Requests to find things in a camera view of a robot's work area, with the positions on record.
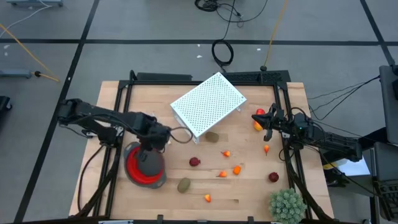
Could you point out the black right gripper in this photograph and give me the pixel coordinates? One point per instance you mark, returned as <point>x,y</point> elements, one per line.
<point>283,123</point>

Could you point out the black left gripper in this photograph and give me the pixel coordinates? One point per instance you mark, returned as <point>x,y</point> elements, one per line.
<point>155,135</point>

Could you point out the red yellow mango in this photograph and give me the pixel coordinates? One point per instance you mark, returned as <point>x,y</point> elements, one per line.
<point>260,111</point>

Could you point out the red collapsible bowl grey rim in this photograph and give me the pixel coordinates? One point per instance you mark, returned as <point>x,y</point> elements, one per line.
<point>133,169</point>

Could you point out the small orange pepper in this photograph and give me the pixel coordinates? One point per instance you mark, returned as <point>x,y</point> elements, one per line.
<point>223,174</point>
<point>266,149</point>
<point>227,153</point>

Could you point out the yellow-green mango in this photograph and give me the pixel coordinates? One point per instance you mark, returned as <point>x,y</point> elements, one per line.
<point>183,185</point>

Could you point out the orange tangerine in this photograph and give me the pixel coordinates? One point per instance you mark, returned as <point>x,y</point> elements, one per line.
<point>237,170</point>

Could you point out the brown kiwi fruit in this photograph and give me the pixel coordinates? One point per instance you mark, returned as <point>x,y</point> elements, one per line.
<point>212,137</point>

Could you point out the orange yellow pepper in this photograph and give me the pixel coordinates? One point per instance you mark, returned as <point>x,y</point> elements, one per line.
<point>207,198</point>

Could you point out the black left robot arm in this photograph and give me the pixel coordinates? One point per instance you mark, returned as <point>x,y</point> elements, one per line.
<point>93,112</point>

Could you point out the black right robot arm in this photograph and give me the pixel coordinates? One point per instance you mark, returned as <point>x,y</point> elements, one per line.
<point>339,145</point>

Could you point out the black perforated box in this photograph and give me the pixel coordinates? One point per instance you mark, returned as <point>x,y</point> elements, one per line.
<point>264,76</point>

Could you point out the dark red pomegranate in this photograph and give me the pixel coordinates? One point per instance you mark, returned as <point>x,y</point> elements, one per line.
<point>273,177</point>
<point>194,161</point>

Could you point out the white perforated metal shelf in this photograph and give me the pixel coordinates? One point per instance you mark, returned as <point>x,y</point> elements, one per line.
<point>208,104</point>

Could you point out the black flat box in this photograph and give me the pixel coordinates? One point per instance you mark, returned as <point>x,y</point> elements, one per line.
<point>163,76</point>

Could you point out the green potted plant white pot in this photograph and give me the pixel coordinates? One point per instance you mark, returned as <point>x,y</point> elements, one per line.
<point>287,207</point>

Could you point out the white flat panel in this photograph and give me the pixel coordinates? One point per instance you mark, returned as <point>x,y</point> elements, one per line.
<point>354,168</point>

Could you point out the dark equipment rack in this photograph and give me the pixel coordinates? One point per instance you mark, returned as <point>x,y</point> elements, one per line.
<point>385,161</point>

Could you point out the grey furniture panel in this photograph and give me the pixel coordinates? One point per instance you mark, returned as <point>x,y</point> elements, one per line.
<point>388,99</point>

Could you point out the black floor object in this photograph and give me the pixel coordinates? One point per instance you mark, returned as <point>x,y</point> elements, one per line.
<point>3,103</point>

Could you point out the grey stand base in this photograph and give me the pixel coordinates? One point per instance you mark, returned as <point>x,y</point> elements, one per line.
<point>15,73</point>
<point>34,2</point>

